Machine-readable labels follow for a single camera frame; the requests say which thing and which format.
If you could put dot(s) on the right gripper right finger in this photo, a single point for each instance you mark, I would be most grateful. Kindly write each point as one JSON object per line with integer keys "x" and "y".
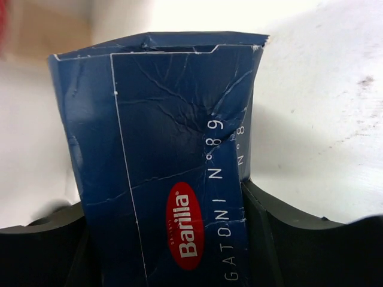
{"x": 289, "y": 247}

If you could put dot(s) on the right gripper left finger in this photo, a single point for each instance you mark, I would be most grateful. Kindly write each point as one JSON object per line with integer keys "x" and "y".
{"x": 54, "y": 250}

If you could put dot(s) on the blue pasta box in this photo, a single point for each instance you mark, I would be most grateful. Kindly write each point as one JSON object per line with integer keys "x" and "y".
{"x": 158, "y": 129}

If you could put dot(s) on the red pasta bag front side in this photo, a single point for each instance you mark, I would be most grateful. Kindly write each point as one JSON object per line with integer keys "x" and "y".
{"x": 3, "y": 21}

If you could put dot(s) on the wooden two-tier shelf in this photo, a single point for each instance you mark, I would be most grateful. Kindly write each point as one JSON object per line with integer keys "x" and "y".
{"x": 37, "y": 29}

